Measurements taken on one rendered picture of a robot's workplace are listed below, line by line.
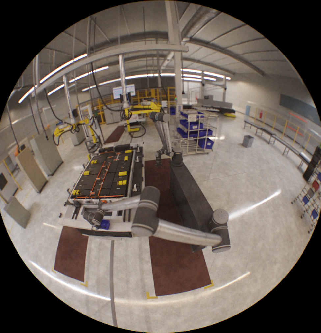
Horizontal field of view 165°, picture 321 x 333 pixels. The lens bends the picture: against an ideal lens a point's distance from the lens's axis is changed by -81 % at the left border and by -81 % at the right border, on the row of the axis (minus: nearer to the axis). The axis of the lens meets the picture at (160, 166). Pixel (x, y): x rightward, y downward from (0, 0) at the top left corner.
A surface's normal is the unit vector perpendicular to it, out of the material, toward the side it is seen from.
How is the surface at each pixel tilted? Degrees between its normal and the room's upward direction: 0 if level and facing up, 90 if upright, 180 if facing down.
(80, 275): 0
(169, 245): 0
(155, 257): 0
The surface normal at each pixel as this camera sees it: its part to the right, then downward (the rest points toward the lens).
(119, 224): -0.05, -0.80
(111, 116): 0.11, 0.59
